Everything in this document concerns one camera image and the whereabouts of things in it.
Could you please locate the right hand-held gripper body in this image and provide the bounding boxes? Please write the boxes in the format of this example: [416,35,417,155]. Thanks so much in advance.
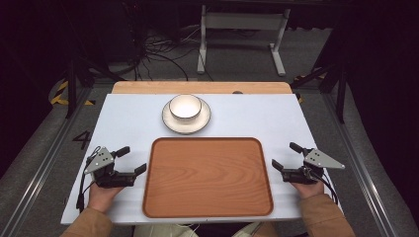
[281,148,347,186]

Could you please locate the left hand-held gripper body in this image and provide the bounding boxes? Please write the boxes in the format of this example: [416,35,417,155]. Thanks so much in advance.
[84,146,136,190]

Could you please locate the person's right hand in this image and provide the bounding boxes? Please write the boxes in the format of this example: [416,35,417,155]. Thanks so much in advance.
[291,180,326,200]

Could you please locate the person's left hand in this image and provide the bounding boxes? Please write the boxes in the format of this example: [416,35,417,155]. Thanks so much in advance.
[86,182,126,214]

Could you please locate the white table board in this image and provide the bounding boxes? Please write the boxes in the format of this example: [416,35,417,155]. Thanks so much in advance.
[60,93,343,226]

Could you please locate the white ceramic plate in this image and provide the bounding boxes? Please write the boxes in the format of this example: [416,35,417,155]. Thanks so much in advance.
[161,98,212,135]

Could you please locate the person's light trousers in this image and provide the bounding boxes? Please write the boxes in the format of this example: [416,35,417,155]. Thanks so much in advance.
[132,221,265,237]

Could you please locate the brown wooden tray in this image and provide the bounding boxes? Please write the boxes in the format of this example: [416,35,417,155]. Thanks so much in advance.
[141,136,275,219]

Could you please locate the black metal stand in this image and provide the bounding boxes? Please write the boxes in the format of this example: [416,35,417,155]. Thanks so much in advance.
[290,61,348,124]
[63,58,126,120]

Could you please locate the yellow black floor tape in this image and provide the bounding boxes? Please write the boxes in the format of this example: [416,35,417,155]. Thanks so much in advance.
[48,80,97,108]
[292,67,329,104]

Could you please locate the white ceramic bowl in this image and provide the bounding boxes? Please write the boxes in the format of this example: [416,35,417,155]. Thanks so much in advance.
[168,94,203,121]

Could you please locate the light wooden table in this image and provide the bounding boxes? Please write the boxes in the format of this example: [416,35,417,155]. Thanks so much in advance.
[111,80,293,96]

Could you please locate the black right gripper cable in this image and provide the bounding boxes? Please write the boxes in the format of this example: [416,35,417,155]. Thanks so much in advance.
[304,166,340,205]

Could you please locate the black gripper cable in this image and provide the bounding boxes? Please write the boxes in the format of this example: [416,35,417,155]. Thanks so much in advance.
[75,145,102,213]
[304,166,340,205]

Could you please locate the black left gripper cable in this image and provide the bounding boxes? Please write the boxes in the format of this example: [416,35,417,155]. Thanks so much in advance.
[75,145,102,213]

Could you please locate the aluminium floor rail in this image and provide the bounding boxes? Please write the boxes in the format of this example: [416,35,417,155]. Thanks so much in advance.
[320,93,402,237]
[0,86,96,237]

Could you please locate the black floor cables bundle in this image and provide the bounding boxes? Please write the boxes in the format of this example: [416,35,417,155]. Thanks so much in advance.
[130,29,215,82]

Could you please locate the white metal stand frame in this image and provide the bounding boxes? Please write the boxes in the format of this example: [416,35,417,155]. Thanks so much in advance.
[196,4,292,78]

